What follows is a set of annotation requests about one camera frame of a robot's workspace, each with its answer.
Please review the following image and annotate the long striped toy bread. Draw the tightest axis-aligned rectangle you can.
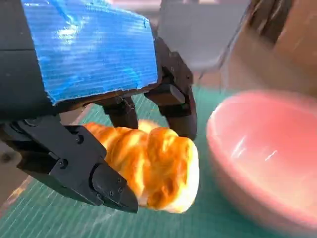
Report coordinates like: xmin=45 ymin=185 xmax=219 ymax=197
xmin=83 ymin=120 xmax=200 ymax=214

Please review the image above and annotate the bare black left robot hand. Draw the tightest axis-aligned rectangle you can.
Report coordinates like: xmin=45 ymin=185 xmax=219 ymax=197
xmin=0 ymin=0 xmax=199 ymax=214

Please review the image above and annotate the green cutting mat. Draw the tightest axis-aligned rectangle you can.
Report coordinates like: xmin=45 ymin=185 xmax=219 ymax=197
xmin=0 ymin=85 xmax=317 ymax=238

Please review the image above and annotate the pink bowl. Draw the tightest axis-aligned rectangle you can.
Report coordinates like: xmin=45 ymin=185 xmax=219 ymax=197
xmin=205 ymin=89 xmax=317 ymax=236

